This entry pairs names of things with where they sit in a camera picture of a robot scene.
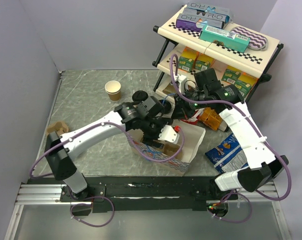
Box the paper takeout bag blue handles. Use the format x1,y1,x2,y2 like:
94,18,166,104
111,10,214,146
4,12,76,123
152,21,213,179
129,120,206,176

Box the grey R&O box top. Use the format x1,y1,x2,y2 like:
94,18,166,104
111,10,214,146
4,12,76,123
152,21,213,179
186,2,233,16

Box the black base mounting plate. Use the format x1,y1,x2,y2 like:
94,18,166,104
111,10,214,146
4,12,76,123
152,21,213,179
60,176,229,213

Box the purple R&O box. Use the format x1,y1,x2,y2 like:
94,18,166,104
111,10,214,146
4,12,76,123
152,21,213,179
175,13,206,32

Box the dark grey R&O box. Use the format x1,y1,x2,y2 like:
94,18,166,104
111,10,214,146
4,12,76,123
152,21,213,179
182,8,234,25

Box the green yellow box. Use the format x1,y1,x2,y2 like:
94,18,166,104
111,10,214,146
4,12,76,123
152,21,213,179
194,53,215,71
178,46,199,73
234,72,258,99
221,65,243,85

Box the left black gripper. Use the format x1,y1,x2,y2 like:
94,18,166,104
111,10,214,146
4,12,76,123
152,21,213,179
140,116,173,149

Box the green yellow box far right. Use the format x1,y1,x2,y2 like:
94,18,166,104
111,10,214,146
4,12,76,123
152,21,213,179
234,72,258,99

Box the green yellow box far left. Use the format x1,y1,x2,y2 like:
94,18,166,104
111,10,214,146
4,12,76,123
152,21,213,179
178,46,199,73

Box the purple wavy pouch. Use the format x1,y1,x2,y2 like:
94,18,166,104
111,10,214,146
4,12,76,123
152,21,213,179
231,26,268,51

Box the red cup with stirrers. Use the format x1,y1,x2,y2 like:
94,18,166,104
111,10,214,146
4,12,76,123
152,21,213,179
181,108,204,125

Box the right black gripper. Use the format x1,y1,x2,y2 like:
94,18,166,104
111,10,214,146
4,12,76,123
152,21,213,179
171,88,208,120

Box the aluminium rail frame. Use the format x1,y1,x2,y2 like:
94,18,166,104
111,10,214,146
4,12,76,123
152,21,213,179
4,149,292,240

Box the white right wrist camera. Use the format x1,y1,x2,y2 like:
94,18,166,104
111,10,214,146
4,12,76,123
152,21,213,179
173,74,188,94

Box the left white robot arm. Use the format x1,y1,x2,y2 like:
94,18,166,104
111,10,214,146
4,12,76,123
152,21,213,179
45,96,179,201

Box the cardboard cup carrier tray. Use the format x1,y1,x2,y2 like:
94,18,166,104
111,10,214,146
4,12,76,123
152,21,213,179
140,136,180,157

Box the blue snack bag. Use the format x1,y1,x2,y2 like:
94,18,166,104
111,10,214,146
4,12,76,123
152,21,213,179
205,133,248,174

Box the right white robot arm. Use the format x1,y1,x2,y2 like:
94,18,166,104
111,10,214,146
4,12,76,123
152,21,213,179
170,68,292,199

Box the stack of brown paper cups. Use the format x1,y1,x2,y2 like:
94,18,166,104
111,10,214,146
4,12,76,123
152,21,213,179
104,80,121,102

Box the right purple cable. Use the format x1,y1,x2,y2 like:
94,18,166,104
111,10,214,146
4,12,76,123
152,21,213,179
170,54,293,223

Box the two tier checkered shelf rack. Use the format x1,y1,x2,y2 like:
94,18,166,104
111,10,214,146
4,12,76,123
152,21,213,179
152,5,284,102

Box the stack of black cup lids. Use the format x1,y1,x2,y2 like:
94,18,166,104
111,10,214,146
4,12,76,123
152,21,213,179
160,99,172,114

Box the teal long box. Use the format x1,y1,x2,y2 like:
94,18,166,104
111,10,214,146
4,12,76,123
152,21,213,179
199,24,250,53

